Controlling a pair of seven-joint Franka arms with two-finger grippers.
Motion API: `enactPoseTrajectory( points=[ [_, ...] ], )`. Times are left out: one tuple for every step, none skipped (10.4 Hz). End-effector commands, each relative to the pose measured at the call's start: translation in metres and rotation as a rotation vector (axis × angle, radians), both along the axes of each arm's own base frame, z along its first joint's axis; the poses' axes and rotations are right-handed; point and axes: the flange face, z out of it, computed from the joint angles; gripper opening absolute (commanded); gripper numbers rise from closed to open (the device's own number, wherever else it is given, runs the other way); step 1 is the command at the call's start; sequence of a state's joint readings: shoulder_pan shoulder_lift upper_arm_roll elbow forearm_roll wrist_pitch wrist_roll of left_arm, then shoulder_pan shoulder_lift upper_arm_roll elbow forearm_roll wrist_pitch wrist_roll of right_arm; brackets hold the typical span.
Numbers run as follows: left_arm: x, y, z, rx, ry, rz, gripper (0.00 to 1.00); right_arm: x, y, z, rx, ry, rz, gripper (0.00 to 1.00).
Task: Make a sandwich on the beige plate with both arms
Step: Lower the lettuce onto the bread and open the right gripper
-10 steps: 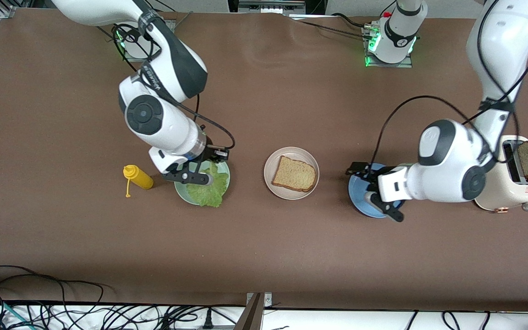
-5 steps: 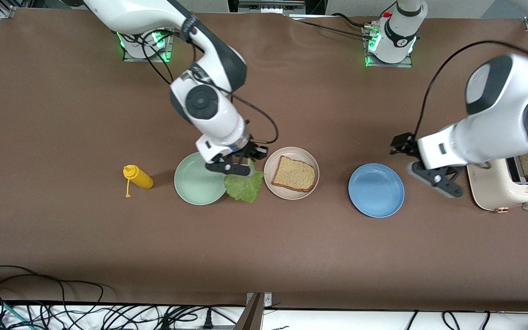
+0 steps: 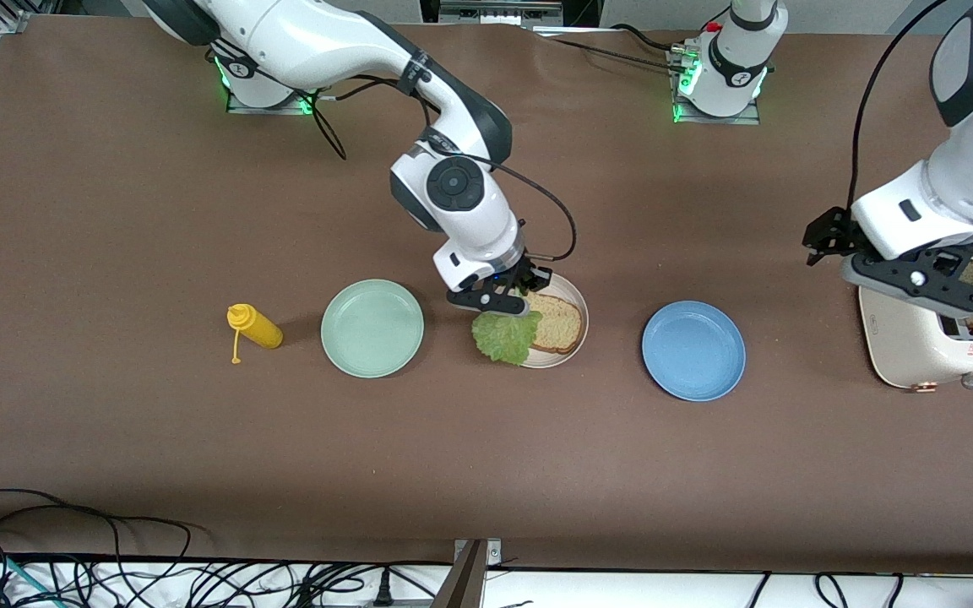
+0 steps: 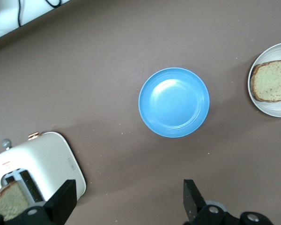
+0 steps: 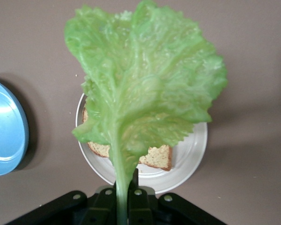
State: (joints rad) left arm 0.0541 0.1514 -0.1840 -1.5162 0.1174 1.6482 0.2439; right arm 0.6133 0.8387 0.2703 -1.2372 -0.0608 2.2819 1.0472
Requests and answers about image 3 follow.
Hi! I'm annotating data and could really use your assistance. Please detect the beige plate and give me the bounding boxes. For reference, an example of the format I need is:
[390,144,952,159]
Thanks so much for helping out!
[503,272,590,370]

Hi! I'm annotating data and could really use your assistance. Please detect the yellow mustard squeeze bottle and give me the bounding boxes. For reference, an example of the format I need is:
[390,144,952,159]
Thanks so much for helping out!
[226,303,284,365]

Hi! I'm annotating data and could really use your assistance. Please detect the dark metal fixture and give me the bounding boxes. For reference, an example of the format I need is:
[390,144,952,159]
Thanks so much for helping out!
[419,0,601,28]

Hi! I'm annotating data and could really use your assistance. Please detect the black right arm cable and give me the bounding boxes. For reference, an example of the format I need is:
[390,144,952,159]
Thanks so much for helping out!
[301,72,578,261]

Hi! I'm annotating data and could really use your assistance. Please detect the tangled black cable bundle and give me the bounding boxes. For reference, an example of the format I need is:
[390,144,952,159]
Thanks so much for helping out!
[73,557,454,608]

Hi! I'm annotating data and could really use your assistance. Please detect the green plate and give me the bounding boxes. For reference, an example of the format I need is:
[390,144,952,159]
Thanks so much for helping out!
[320,279,426,378]

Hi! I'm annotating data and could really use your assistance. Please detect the grey metal bracket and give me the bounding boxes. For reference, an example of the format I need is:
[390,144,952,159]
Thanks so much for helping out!
[432,538,503,608]

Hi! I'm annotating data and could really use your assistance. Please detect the short black cable loops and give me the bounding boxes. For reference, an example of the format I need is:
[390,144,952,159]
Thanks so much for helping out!
[744,572,910,608]

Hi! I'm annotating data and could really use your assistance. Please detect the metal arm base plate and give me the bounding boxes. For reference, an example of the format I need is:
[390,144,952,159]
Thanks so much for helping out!
[668,46,762,126]
[226,84,324,116]

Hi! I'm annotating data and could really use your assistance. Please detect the black cable loop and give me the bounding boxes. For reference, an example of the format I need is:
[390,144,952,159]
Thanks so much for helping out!
[0,488,193,608]

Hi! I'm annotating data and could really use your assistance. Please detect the green lettuce leaf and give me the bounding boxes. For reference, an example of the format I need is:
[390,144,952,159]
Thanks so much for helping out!
[471,309,543,366]

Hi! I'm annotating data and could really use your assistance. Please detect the blue plate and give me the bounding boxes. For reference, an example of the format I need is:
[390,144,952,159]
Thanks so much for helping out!
[641,301,747,402]

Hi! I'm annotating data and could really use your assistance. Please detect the black braided base cable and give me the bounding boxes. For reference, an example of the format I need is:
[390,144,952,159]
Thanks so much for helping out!
[529,24,690,73]

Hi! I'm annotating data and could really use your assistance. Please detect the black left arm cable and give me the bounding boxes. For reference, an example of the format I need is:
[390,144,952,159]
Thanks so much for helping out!
[848,0,952,212]

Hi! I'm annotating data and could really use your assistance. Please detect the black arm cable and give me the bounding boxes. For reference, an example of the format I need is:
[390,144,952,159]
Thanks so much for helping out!
[301,72,578,261]
[848,0,952,212]

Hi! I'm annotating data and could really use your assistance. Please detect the white toaster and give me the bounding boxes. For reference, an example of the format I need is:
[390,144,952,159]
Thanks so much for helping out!
[858,283,973,393]

